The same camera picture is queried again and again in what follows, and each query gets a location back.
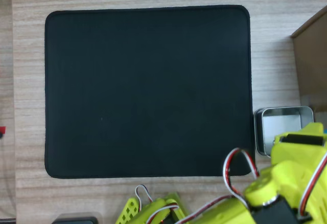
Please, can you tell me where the white red black servo cable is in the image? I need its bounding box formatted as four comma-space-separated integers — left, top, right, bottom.
297, 152, 327, 217

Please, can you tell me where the rectangular metal tin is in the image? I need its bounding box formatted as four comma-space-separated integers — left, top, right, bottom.
253, 106, 315, 157

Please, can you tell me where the black flat device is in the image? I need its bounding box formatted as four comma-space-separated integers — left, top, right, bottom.
52, 216, 100, 224

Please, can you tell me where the black mouse mat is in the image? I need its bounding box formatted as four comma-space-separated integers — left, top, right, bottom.
44, 4, 256, 180

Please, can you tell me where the looped servo cable at wrist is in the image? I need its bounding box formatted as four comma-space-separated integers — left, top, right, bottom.
222, 147, 260, 206

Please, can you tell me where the servo cable at arm base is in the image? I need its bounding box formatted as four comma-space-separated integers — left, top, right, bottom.
134, 184, 180, 224

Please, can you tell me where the brown cardboard box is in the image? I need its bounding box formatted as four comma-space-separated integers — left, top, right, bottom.
290, 4, 327, 123

